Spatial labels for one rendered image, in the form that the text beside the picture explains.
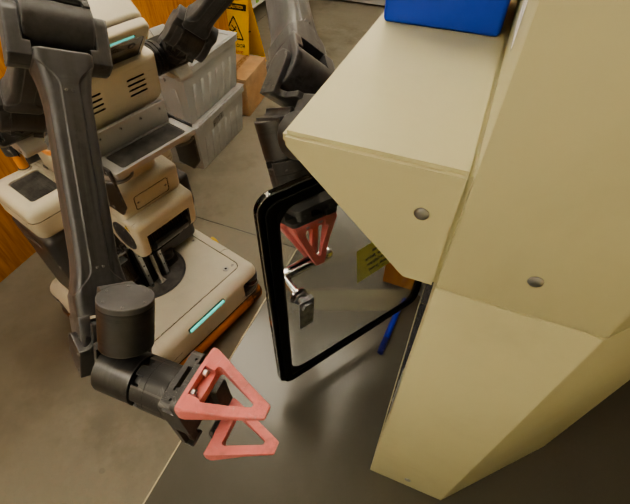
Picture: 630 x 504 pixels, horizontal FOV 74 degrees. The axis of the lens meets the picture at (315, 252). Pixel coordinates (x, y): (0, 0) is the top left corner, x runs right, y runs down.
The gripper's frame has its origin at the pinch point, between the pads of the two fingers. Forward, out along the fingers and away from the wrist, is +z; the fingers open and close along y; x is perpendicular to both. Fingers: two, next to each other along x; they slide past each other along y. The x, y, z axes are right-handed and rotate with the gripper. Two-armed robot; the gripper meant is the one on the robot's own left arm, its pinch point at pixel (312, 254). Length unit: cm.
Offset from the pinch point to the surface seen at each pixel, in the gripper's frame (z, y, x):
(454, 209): -15.7, -32.3, 5.3
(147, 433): 89, 95, 43
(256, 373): 23.5, 12.4, 11.3
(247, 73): -20, 255, -104
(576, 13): -24.7, -38.3, 4.4
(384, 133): -20.4, -28.4, 6.5
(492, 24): -24.2, -23.3, -10.1
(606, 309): -8.0, -38.0, -0.4
